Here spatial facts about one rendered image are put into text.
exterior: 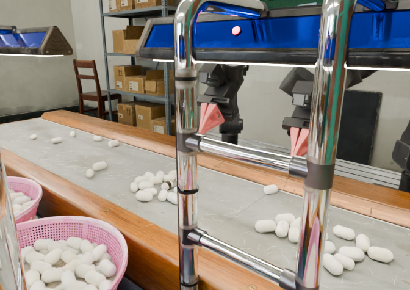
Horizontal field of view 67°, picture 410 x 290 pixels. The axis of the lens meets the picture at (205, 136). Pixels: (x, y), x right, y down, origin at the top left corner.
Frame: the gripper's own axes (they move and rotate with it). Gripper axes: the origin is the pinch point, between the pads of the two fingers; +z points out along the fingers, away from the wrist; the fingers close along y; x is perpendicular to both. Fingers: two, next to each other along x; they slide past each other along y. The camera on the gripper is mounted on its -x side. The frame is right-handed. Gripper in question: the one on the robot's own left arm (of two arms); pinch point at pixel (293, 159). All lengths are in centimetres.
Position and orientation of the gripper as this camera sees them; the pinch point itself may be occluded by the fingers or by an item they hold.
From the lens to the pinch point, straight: 72.1
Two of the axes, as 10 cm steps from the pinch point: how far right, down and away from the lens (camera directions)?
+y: 7.7, 1.7, -6.1
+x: 4.2, 5.8, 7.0
